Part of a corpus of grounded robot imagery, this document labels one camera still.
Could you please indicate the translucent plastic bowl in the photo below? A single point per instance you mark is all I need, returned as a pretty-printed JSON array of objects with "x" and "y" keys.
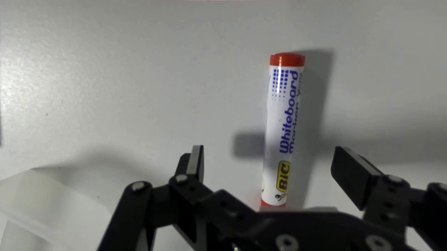
[{"x": 43, "y": 209}]

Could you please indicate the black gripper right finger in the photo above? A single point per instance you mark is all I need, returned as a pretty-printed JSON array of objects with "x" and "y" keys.
[{"x": 368, "y": 185}]

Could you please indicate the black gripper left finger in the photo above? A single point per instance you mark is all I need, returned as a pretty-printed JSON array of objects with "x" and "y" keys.
[{"x": 154, "y": 209}]

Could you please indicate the white marker with red caps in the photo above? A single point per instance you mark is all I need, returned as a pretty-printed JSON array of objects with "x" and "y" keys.
[{"x": 284, "y": 120}]

